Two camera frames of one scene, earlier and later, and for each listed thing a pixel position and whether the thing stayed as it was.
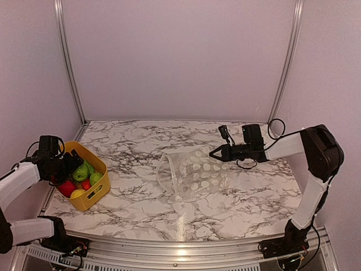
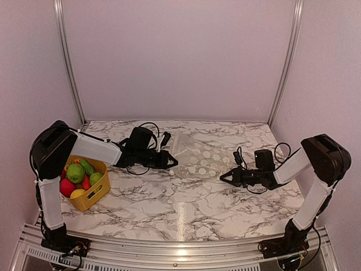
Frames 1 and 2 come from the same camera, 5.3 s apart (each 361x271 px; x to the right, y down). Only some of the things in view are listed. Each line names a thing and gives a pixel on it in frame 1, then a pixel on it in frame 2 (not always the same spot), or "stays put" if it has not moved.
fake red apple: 66,188 stays put
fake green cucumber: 89,167 stays put
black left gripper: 72,165 to 162,163
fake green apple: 95,177 stays put
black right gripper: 226,154 to 237,179
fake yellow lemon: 76,193 stays put
